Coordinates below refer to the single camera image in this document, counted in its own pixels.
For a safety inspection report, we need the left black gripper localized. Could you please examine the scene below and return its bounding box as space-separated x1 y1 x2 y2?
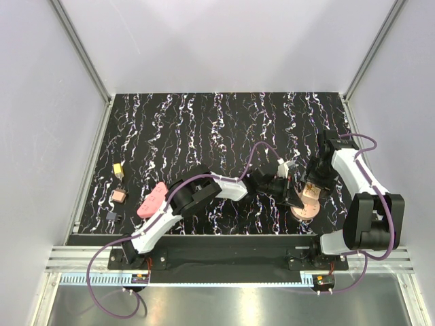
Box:
257 175 303 209

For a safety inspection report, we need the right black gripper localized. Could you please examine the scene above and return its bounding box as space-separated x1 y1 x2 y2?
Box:
299 156 339 198

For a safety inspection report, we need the pink round power strip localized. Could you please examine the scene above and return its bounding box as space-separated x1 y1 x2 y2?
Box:
291 197 320 221

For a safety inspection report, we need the pink triangular power socket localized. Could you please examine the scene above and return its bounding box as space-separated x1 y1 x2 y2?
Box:
137 182 168 219

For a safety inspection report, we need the pink plug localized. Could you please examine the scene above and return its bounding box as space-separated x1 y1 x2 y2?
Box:
111 189 127 203

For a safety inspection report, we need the yellow plug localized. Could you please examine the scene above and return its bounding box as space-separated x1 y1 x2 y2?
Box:
113 163 124 180

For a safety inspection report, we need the dark grey plug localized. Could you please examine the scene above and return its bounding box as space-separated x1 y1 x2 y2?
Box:
106 211 121 223

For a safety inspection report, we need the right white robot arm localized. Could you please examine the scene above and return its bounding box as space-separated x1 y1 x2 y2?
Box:
302 130 405 270

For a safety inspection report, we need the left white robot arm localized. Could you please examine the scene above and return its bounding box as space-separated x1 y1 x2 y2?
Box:
122 160 305 269

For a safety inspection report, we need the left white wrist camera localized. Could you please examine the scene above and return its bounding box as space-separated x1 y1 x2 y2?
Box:
276 158 297 179

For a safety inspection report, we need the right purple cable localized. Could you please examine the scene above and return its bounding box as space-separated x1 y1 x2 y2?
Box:
331 132 398 295

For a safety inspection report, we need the purple cable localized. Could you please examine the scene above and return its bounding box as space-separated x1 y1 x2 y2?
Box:
87 141 285 320
331 132 398 295

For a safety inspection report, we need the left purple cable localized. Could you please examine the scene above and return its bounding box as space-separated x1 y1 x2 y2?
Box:
87 141 285 320

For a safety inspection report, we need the right aluminium frame post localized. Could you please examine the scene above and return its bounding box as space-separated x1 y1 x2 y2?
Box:
343 0 408 103

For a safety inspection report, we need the aluminium frame post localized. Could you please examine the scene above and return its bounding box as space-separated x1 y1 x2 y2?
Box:
343 0 408 103
47 0 115 106

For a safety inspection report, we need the grey slotted cable duct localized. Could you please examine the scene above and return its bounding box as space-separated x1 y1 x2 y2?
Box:
60 272 149 287

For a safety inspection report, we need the left aluminium frame post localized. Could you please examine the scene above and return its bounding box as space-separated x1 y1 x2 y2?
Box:
47 0 115 106

